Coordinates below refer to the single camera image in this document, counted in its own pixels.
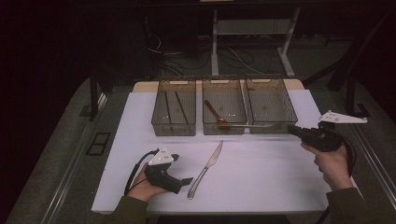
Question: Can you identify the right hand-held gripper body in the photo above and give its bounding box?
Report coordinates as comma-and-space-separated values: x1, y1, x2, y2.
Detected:
300, 110, 368, 153

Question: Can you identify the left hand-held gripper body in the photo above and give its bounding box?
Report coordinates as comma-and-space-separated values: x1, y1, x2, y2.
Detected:
144, 147, 184, 194

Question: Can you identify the silver fork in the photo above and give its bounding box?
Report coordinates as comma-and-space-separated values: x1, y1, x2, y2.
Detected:
231, 123, 292, 129

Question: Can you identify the grey basket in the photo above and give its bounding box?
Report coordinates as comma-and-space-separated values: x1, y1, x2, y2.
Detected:
201, 77, 248, 136
150, 78, 197, 137
245, 77, 299, 134

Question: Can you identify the brown wooden spoon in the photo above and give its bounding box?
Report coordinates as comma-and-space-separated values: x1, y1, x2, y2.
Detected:
204, 99, 232, 131

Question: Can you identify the person's left hand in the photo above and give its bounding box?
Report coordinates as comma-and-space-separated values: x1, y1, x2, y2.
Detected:
127, 162, 169, 203

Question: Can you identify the person's right hand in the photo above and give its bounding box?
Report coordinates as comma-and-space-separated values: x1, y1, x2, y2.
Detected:
301, 143, 354, 191

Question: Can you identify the silver table knife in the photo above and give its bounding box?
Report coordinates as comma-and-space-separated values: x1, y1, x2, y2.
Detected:
187, 139, 224, 201

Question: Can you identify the black metal stand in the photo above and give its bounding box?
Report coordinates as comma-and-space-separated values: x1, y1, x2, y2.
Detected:
303, 8, 395, 121

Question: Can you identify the left hand-held gripper cable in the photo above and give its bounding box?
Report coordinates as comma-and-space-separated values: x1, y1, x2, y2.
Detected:
123, 148, 160, 196

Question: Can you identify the tangle of floor cables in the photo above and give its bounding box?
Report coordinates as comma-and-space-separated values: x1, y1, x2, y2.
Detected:
146, 34, 265, 77

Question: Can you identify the white metal desk frame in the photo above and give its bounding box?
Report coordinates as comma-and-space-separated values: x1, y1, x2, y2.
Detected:
211, 7, 302, 78

